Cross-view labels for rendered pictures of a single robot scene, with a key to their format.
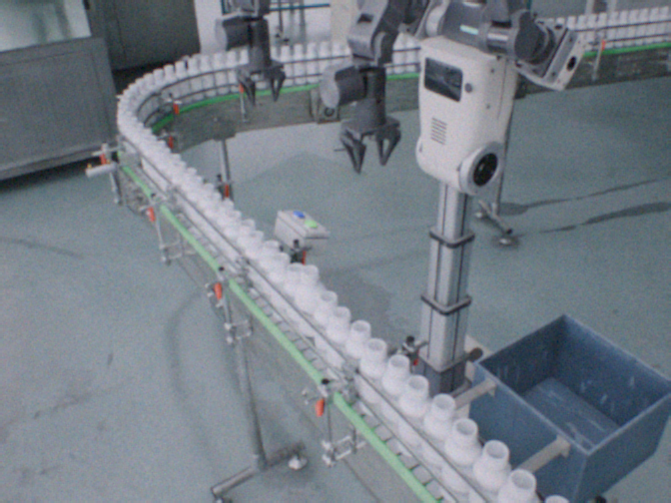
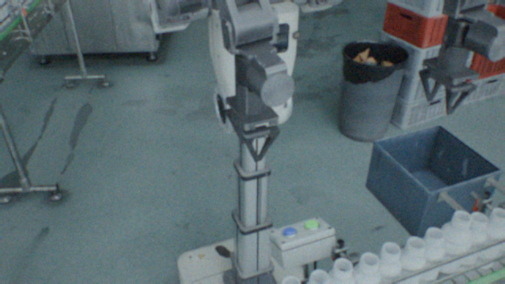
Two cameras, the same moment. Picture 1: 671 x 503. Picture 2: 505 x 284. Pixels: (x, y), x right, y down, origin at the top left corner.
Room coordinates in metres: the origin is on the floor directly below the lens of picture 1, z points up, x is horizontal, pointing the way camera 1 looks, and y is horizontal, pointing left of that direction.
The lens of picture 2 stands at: (1.40, 0.86, 1.90)
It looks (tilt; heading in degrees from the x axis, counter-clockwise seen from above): 35 degrees down; 282
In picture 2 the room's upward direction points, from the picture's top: straight up
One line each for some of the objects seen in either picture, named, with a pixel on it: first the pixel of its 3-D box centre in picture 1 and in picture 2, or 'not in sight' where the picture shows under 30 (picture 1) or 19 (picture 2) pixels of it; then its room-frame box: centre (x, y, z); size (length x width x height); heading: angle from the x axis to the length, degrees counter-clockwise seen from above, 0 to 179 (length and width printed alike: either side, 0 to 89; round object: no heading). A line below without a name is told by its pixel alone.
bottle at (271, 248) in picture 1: (273, 273); (384, 273); (1.23, 0.16, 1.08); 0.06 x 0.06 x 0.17
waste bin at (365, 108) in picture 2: not in sight; (368, 92); (1.13, -2.11, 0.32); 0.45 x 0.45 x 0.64
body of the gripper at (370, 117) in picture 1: (370, 113); (452, 57); (1.16, -0.06, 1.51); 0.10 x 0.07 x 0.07; 123
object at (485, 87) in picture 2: not in sight; (472, 77); (0.21, -2.97, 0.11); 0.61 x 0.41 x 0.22; 36
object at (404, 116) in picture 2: not in sight; (414, 98); (0.73, -2.50, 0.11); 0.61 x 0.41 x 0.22; 39
